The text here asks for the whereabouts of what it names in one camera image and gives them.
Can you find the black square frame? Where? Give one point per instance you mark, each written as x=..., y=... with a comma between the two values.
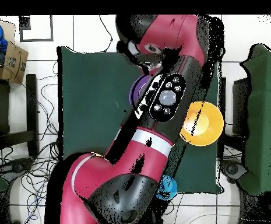
x=24, y=23

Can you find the purple bowl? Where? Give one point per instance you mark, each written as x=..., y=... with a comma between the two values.
x=137, y=87

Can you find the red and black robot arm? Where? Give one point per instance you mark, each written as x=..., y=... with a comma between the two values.
x=116, y=177

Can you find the translucent blue bowl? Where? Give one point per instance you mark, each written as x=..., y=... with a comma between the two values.
x=169, y=186

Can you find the dark green tablecloth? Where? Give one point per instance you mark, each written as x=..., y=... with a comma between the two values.
x=91, y=93

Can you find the black monitor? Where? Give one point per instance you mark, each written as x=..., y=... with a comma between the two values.
x=240, y=105

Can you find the cardboard box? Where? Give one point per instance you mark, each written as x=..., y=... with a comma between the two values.
x=15, y=63

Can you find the black bench stand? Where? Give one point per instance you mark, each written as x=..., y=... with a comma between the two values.
x=31, y=105

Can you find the large orange bowl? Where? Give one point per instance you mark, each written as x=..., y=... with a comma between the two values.
x=212, y=130

